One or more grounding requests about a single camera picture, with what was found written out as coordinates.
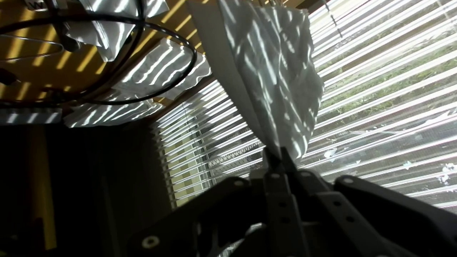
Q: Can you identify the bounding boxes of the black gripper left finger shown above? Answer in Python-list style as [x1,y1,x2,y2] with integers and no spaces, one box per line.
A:
[127,156,311,257]

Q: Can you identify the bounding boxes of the white window blinds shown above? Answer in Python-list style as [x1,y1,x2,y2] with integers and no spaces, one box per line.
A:
[150,0,457,212]

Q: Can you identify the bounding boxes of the white tissue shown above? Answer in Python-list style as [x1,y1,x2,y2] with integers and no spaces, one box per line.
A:
[184,0,326,162]

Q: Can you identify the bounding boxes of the white flat sheet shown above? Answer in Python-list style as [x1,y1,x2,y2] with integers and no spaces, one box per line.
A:
[63,38,214,129]

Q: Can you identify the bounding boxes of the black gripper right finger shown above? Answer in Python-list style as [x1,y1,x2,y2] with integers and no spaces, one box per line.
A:
[278,146,457,257]

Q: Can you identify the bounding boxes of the crumpled white plastic wrap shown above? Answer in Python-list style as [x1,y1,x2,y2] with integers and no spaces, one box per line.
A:
[60,0,168,65]

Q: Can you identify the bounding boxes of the black looped cable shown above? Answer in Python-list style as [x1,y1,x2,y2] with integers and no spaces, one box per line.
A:
[0,0,200,108]

